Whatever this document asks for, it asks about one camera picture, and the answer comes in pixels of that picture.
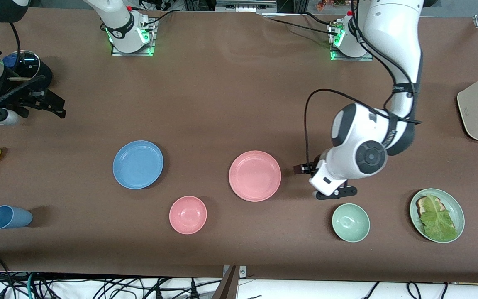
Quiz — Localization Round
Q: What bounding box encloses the pink plate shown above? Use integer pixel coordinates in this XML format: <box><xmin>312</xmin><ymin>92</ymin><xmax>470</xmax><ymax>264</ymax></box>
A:
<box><xmin>228</xmin><ymin>150</ymin><xmax>282</xmax><ymax>203</ymax></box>

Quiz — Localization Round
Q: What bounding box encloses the blue plate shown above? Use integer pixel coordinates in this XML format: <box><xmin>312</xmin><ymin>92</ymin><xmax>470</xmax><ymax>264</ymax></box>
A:
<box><xmin>112</xmin><ymin>140</ymin><xmax>164</xmax><ymax>190</ymax></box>

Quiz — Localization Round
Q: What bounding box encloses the green bowl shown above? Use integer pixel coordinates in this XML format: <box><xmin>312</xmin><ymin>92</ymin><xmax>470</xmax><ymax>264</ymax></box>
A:
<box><xmin>332</xmin><ymin>203</ymin><xmax>371</xmax><ymax>243</ymax></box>

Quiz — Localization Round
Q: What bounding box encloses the toasted bread slice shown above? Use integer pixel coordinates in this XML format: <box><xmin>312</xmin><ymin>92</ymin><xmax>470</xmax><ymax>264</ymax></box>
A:
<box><xmin>416</xmin><ymin>196</ymin><xmax>447</xmax><ymax>216</ymax></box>

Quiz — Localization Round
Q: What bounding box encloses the brown table cover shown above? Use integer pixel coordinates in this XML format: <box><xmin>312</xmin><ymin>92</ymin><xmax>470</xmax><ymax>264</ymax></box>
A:
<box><xmin>0</xmin><ymin>7</ymin><xmax>478</xmax><ymax>283</ymax></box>

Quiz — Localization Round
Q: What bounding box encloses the blue cup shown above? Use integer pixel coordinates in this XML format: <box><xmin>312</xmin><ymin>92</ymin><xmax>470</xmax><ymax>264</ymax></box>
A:
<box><xmin>0</xmin><ymin>205</ymin><xmax>33</xmax><ymax>230</ymax></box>

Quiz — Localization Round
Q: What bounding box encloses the green lettuce leaf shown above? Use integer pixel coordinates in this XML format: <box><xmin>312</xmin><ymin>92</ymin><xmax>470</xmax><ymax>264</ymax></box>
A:
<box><xmin>419</xmin><ymin>194</ymin><xmax>458</xmax><ymax>242</ymax></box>

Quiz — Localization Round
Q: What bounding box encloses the pink bowl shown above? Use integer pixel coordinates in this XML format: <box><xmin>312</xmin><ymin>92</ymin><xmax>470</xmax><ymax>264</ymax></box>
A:
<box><xmin>169</xmin><ymin>196</ymin><xmax>207</xmax><ymax>235</ymax></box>

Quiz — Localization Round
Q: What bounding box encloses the green plate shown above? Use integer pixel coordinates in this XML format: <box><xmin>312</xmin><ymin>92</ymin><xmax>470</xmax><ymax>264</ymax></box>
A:
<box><xmin>409</xmin><ymin>188</ymin><xmax>466</xmax><ymax>243</ymax></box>

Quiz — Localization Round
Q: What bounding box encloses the black pot with blue handle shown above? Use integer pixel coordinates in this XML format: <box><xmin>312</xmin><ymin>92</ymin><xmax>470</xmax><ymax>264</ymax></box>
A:
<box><xmin>2</xmin><ymin>50</ymin><xmax>54</xmax><ymax>96</ymax></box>

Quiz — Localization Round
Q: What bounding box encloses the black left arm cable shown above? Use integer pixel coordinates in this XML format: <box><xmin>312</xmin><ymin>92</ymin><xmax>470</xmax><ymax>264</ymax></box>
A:
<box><xmin>304</xmin><ymin>0</ymin><xmax>423</xmax><ymax>167</ymax></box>

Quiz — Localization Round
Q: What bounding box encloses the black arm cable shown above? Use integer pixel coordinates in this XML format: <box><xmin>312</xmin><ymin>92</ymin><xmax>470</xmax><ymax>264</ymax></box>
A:
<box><xmin>304</xmin><ymin>0</ymin><xmax>423</xmax><ymax>167</ymax></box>
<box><xmin>0</xmin><ymin>21</ymin><xmax>44</xmax><ymax>110</ymax></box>

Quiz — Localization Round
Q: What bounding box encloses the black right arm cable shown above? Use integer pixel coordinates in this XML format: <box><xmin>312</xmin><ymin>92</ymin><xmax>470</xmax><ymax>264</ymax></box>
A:
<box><xmin>0</xmin><ymin>21</ymin><xmax>44</xmax><ymax>110</ymax></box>

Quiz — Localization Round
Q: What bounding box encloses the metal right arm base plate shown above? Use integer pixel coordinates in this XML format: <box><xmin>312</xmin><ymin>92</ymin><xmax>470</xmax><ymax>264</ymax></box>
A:
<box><xmin>111</xmin><ymin>19</ymin><xmax>156</xmax><ymax>56</ymax></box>

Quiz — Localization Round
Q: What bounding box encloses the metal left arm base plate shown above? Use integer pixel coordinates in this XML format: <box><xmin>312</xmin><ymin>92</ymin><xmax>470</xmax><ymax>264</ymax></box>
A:
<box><xmin>330</xmin><ymin>23</ymin><xmax>374</xmax><ymax>62</ymax></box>

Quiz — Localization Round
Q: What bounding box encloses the small metal bracket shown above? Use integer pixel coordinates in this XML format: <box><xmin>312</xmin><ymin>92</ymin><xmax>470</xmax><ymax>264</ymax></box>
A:
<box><xmin>222</xmin><ymin>265</ymin><xmax>247</xmax><ymax>279</ymax></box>

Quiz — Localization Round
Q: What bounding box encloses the black right base cable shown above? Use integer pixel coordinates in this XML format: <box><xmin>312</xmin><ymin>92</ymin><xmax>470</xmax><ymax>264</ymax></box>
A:
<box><xmin>137</xmin><ymin>4</ymin><xmax>183</xmax><ymax>32</ymax></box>

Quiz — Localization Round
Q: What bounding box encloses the black base cable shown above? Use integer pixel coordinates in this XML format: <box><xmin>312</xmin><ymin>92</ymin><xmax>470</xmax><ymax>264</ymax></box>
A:
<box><xmin>137</xmin><ymin>4</ymin><xmax>183</xmax><ymax>32</ymax></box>
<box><xmin>264</xmin><ymin>12</ymin><xmax>341</xmax><ymax>38</ymax></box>

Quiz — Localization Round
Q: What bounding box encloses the black left base cable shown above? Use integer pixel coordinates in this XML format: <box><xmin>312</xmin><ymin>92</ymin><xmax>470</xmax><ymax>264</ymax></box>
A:
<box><xmin>264</xmin><ymin>12</ymin><xmax>341</xmax><ymax>38</ymax></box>

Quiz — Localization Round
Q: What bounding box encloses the dark wooden post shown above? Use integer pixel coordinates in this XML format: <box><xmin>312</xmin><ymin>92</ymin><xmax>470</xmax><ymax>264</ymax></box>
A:
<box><xmin>212</xmin><ymin>266</ymin><xmax>239</xmax><ymax>299</ymax></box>

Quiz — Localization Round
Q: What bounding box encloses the aluminium frame profile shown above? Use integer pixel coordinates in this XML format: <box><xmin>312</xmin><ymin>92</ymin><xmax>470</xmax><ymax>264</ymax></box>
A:
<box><xmin>216</xmin><ymin>0</ymin><xmax>277</xmax><ymax>14</ymax></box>

